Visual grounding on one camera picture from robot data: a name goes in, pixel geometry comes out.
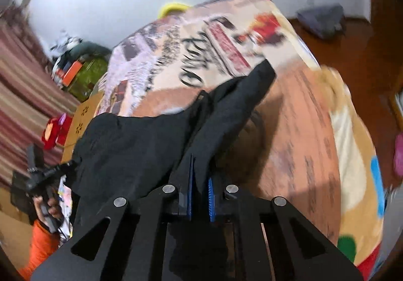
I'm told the black zip hoodie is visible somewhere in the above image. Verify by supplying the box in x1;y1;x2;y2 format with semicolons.
71;59;278;281

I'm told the bed with printed blanket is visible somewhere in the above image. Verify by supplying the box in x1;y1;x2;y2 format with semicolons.
60;0;386;278

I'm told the grey backpack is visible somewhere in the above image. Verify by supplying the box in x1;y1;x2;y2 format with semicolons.
296;4;347;40

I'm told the person's left hand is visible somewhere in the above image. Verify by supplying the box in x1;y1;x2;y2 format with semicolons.
34;195;64;233

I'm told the striped red curtain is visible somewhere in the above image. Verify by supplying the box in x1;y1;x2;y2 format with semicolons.
0;6;81;188

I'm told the pink object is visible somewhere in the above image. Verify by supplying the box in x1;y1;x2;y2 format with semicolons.
393;135;403;178

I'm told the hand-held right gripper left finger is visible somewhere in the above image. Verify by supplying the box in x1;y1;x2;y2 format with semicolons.
31;155;194;281

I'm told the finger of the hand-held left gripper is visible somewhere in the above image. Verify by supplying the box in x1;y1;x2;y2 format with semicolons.
56;159;79;176

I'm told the orange box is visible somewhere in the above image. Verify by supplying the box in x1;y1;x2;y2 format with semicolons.
61;61;84;87

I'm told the person's left forearm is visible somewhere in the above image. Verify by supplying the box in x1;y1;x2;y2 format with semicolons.
17;220;62;280

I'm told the yellow curved cushion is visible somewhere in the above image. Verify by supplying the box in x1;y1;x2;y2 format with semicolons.
159;1;190;18

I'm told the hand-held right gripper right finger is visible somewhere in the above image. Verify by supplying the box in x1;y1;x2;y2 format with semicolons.
206;177;363;281

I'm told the red plush toy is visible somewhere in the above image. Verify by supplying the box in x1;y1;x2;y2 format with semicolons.
42;113;75;150

